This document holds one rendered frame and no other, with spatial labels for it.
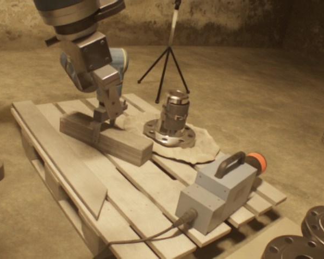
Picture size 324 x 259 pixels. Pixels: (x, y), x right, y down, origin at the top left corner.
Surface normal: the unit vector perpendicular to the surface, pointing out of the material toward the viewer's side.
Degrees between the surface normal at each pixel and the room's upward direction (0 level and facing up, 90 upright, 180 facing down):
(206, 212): 90
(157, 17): 90
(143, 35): 90
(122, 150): 90
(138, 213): 0
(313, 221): 0
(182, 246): 0
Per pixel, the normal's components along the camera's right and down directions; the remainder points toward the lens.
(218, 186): -0.66, 0.22
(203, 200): 0.16, -0.89
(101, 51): 0.55, 0.47
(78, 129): -0.45, 0.32
